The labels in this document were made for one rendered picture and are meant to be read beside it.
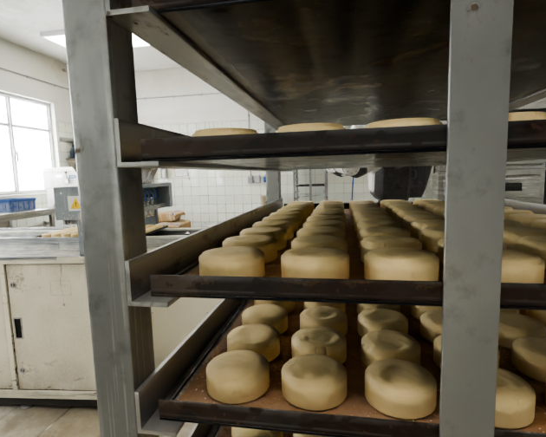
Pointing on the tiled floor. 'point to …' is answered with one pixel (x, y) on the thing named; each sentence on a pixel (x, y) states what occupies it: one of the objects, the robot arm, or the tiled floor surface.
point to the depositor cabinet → (36, 329)
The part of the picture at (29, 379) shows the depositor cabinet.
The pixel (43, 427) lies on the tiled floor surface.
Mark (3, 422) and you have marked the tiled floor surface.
